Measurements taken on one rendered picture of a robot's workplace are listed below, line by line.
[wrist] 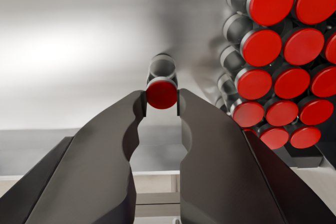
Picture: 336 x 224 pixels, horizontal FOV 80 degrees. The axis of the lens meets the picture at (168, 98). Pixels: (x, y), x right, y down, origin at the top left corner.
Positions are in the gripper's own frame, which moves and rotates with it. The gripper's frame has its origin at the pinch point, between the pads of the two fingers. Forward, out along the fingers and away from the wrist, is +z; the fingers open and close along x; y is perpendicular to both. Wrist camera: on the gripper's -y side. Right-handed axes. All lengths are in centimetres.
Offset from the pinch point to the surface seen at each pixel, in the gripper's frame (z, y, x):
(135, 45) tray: 5.2, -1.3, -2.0
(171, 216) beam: 39, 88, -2
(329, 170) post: 2.4, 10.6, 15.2
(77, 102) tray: 5.2, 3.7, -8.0
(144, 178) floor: 94, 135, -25
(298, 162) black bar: 3.5, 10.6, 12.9
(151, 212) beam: 41, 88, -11
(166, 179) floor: 94, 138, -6
